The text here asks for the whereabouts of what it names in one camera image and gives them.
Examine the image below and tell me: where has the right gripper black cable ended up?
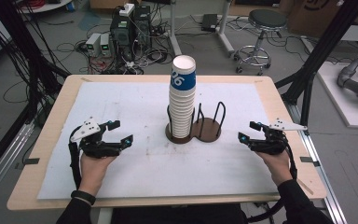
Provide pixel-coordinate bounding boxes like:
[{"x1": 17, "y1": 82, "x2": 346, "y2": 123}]
[{"x1": 246, "y1": 136, "x2": 299, "y2": 224}]

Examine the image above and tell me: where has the brown wire cup holder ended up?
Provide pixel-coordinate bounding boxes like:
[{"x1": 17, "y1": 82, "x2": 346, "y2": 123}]
[{"x1": 164, "y1": 101, "x2": 227, "y2": 145}]

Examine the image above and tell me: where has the white table mat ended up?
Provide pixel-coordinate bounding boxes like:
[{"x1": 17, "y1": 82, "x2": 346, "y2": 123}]
[{"x1": 36, "y1": 81, "x2": 280, "y2": 201}]

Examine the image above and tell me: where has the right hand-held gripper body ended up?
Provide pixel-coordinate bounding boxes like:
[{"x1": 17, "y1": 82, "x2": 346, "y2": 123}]
[{"x1": 251, "y1": 117, "x2": 309, "y2": 156}]

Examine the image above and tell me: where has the stack of white paper cups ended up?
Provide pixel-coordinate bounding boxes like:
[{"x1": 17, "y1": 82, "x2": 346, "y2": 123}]
[{"x1": 167, "y1": 88, "x2": 197, "y2": 140}]

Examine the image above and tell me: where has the white desk leg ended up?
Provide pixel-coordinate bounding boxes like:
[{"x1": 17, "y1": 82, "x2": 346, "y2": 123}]
[
  {"x1": 167, "y1": 0, "x2": 183, "y2": 58},
  {"x1": 216, "y1": 0, "x2": 236, "y2": 58}
]

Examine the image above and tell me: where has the brown cardboard box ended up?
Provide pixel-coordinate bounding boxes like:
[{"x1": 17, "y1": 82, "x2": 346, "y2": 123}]
[{"x1": 286, "y1": 0, "x2": 345, "y2": 38}]

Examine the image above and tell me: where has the wooden table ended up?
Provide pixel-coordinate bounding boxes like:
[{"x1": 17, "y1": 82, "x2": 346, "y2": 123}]
[{"x1": 6, "y1": 74, "x2": 328, "y2": 212}]

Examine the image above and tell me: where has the tangle of floor cables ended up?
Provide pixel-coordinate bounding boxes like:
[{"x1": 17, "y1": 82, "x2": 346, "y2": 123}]
[{"x1": 74, "y1": 39, "x2": 175, "y2": 76}]

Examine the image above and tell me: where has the person's black clothing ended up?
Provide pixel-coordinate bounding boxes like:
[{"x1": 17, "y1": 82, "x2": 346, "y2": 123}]
[{"x1": 110, "y1": 203, "x2": 250, "y2": 224}]

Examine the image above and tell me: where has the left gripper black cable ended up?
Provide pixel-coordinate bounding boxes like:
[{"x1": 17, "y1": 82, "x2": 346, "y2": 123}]
[{"x1": 68, "y1": 130, "x2": 84, "y2": 189}]

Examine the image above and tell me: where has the black metal frame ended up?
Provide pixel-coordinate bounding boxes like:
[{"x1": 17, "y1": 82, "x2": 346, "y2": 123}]
[{"x1": 274, "y1": 0, "x2": 358, "y2": 127}]

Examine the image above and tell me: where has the person's right hand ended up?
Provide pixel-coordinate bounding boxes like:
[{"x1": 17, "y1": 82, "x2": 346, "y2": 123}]
[{"x1": 255, "y1": 149, "x2": 294, "y2": 188}]

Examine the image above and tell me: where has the black flat box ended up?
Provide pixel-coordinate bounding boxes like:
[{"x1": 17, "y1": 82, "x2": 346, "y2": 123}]
[{"x1": 200, "y1": 13, "x2": 219, "y2": 33}]

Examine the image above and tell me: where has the white power strip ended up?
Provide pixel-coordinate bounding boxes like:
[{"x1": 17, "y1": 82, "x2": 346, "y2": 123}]
[{"x1": 118, "y1": 3, "x2": 136, "y2": 18}]

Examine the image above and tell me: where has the black computer tower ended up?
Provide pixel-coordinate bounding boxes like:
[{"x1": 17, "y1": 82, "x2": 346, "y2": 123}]
[
  {"x1": 109, "y1": 7, "x2": 138, "y2": 61},
  {"x1": 133, "y1": 4, "x2": 153, "y2": 51}
]

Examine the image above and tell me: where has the black round stool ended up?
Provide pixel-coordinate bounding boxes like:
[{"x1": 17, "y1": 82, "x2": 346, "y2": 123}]
[{"x1": 233, "y1": 8, "x2": 289, "y2": 77}]

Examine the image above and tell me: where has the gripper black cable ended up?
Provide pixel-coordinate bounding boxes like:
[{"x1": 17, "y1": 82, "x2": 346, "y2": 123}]
[
  {"x1": 246, "y1": 136, "x2": 299, "y2": 224},
  {"x1": 68, "y1": 130, "x2": 84, "y2": 189}
]

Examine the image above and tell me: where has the white round table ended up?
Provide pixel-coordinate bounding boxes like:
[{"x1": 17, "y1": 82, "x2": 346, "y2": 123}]
[{"x1": 18, "y1": 0, "x2": 73, "y2": 15}]

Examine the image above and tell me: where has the aluminium rail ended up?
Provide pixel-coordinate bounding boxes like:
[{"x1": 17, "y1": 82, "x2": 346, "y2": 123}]
[
  {"x1": 0, "y1": 119, "x2": 35, "y2": 207},
  {"x1": 286, "y1": 102, "x2": 348, "y2": 224}
]

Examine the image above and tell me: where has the black frame with cable bundle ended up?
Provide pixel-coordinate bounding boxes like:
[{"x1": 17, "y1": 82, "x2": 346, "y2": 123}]
[{"x1": 0, "y1": 0, "x2": 72, "y2": 125}]

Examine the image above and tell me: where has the white platform board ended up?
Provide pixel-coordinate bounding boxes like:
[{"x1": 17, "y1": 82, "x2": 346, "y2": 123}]
[{"x1": 315, "y1": 61, "x2": 358, "y2": 130}]

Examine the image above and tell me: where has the person's left hand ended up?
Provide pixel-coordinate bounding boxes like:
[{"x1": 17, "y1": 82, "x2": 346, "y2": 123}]
[{"x1": 78, "y1": 152, "x2": 118, "y2": 198}]

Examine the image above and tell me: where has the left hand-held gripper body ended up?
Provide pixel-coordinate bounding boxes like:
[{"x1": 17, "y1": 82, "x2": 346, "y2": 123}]
[{"x1": 69, "y1": 116, "x2": 124, "y2": 159}]

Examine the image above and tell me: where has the grey power supply unit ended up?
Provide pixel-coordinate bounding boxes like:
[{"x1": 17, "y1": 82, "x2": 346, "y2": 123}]
[
  {"x1": 99, "y1": 33, "x2": 115, "y2": 58},
  {"x1": 85, "y1": 32, "x2": 103, "y2": 58}
]

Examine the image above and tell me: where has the black wristband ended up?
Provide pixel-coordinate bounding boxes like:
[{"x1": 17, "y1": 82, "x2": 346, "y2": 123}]
[{"x1": 70, "y1": 189, "x2": 97, "y2": 206}]

